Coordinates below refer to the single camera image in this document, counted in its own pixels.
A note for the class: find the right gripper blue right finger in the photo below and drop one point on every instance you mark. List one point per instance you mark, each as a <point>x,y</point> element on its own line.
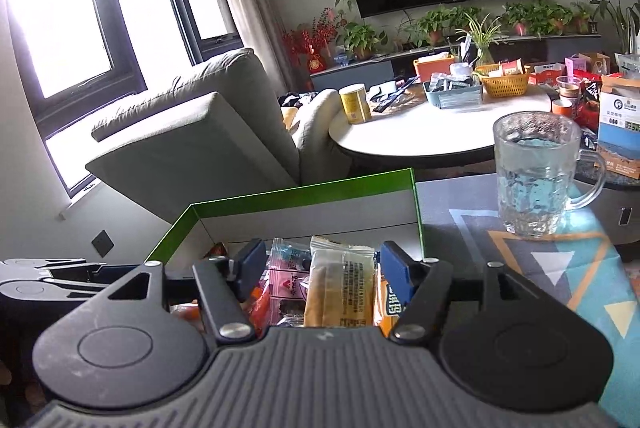
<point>405,275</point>

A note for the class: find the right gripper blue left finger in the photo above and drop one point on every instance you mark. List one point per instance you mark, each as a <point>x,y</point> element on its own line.
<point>241,272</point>

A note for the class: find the pale yellow cake packet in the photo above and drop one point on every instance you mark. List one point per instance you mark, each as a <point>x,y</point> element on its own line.
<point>341,285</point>

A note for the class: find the pink candy bag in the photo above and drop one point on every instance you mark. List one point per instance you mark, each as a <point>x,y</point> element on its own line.
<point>288,278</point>

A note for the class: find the orange yellow snack bag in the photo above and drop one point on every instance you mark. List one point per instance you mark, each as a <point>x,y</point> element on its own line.
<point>386,306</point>

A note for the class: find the green cardboard box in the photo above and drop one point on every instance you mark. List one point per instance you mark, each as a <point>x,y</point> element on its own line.
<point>364,211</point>

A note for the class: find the patterned teal table mat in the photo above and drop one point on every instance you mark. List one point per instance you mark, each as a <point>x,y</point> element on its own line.
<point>578,266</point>

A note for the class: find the grey armchair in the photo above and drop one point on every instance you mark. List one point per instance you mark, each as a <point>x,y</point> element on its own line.
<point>216,132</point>

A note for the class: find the white round coffee table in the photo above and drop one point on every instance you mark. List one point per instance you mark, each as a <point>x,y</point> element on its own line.
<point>422,136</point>

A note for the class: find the yellow tin can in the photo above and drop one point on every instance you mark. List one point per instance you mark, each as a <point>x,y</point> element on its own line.
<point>355,104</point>

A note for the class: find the clear glass mug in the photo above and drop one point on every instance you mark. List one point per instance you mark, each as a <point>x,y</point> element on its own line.
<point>536,155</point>

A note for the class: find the blue storage tray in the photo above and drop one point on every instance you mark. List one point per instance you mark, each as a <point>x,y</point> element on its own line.
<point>447,92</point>

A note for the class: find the orange box on table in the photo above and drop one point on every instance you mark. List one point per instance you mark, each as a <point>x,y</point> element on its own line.
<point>433,64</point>

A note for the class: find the woven yellow basket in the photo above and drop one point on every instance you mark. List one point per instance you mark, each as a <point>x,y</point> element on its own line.
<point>499,86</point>

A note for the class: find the red flower decoration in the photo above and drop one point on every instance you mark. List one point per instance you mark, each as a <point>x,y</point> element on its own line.
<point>309,45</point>

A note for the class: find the spider plant in vase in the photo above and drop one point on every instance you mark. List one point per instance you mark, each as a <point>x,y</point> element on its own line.
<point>483,32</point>

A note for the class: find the blue white paper box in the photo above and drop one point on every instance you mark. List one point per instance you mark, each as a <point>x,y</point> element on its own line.
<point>619,125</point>

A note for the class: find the black window frame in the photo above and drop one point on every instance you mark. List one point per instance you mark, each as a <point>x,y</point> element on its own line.
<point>76,56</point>

